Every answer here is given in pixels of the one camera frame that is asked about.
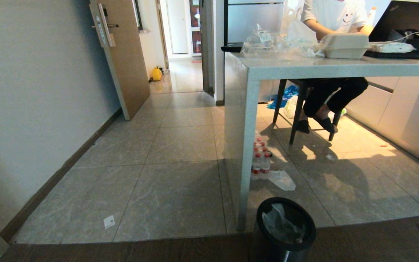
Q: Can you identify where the wooden door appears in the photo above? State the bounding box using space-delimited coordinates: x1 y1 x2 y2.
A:
89 0 151 121

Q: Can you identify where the black trash bag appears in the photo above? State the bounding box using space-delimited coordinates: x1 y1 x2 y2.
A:
257 198 316 251

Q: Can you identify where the blue plastic bag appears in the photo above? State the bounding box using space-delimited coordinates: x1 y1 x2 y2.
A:
267 85 300 110

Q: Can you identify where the black round trash bin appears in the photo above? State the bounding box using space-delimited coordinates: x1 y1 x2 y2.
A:
252 197 317 262

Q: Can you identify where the white tissue pack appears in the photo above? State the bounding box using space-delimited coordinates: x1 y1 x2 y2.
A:
370 42 416 54

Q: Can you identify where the clear crumpled plastic bag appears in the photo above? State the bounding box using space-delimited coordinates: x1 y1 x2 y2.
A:
240 24 326 59

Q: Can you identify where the white cabinet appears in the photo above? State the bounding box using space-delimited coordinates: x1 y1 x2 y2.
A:
345 76 419 174

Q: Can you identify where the black laptop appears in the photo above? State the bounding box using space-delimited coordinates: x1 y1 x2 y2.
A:
364 0 419 60

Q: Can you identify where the grey stone table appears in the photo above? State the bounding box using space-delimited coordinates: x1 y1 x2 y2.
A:
224 51 419 232

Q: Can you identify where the white plastic wrap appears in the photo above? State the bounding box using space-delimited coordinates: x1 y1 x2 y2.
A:
251 169 296 191

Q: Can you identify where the pack of water bottles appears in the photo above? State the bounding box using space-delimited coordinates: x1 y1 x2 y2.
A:
251 131 272 175

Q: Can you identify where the white cable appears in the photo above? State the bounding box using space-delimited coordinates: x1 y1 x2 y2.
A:
369 31 419 45

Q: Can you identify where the white takeaway food box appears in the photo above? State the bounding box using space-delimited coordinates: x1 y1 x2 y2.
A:
320 33 371 59

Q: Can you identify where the silver refrigerator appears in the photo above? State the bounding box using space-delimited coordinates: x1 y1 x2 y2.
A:
224 0 286 48

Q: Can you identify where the black chair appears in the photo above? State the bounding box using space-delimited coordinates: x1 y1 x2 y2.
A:
272 79 342 146

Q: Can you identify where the person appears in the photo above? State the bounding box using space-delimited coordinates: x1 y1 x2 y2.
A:
295 0 374 134

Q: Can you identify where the silver door lock handle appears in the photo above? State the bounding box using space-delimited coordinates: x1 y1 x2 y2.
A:
90 3 119 48

